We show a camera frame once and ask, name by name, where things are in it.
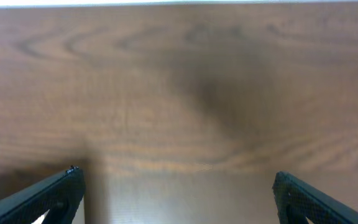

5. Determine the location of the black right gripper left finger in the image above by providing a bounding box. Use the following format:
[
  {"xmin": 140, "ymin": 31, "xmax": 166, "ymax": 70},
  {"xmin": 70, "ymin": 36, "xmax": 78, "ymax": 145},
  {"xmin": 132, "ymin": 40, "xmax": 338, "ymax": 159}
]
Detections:
[{"xmin": 0, "ymin": 166, "xmax": 86, "ymax": 224}]

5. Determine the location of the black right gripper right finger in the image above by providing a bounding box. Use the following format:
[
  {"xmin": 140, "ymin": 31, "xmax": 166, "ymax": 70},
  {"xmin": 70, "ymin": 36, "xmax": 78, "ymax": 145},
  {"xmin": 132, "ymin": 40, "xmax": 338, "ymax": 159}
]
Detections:
[{"xmin": 272, "ymin": 171, "xmax": 358, "ymax": 224}]

